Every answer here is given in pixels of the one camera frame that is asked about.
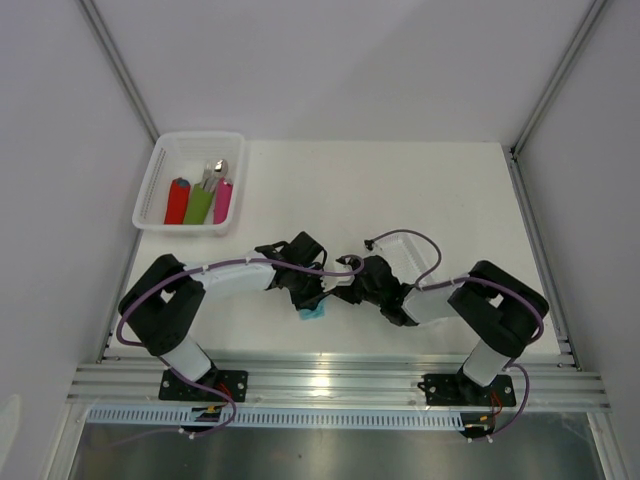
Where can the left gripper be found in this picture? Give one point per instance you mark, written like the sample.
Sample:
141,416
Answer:
311,301

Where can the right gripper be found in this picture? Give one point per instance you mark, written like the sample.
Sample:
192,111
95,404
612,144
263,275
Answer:
345,293

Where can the teal paper napkin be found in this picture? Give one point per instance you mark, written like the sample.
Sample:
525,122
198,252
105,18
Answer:
312,314

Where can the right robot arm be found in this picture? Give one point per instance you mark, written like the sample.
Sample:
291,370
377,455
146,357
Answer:
506,314

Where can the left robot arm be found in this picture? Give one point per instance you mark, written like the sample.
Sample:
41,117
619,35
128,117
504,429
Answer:
158,311

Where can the pink napkin roll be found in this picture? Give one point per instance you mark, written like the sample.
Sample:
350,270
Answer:
223,199

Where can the red napkin roll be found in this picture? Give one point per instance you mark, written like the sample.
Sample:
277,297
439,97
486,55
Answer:
177,202

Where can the small white plastic tray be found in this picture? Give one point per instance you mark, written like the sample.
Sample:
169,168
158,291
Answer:
408,256

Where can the large white plastic basket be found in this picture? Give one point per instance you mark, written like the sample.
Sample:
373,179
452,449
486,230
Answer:
185,154

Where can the aluminium mounting rail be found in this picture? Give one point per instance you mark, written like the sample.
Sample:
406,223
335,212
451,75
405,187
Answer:
340,381

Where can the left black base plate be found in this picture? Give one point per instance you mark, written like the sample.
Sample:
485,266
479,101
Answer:
232,383

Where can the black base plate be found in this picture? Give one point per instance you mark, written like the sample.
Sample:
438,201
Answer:
456,390
232,383

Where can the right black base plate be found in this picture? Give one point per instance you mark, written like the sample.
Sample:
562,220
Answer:
456,390

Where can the white slotted cable duct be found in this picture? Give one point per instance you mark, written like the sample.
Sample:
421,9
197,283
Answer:
413,420

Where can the right aluminium frame post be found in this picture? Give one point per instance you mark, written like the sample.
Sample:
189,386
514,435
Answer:
567,61

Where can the aluminium frame post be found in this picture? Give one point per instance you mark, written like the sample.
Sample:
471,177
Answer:
116,62
567,61

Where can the left aluminium frame post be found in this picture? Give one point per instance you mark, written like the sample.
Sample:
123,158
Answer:
116,62

